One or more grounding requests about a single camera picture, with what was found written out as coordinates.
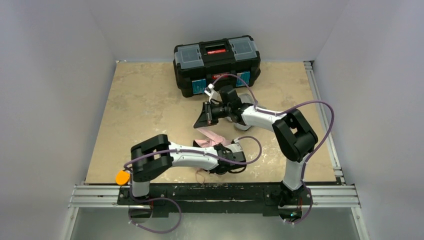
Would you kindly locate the black plastic toolbox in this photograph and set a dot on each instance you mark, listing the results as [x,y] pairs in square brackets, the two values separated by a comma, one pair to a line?
[229,61]

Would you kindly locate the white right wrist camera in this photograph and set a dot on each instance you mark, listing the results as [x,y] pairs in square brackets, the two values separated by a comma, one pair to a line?
[211,93]

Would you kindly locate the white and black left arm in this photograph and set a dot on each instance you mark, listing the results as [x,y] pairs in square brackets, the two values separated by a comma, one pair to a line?
[152,157]

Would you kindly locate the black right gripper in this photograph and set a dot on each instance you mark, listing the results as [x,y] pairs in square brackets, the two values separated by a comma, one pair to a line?
[212,112]

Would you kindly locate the pink and black folding umbrella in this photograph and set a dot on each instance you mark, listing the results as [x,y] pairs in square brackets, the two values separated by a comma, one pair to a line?
[211,139]

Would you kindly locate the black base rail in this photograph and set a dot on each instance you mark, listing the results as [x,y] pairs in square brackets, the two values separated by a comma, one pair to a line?
[270,199]

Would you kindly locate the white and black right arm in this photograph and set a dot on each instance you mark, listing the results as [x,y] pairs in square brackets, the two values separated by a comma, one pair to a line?
[294,135]

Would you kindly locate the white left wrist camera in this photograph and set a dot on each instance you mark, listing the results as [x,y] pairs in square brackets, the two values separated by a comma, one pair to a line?
[235,147]

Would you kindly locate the orange object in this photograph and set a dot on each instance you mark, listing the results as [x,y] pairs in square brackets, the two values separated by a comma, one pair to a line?
[123,177]

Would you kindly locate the grey umbrella case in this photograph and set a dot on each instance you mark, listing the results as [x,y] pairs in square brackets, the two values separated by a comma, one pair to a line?
[245,98]

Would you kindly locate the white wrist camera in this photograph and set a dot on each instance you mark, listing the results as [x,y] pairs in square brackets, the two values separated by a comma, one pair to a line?
[235,147]
[211,93]

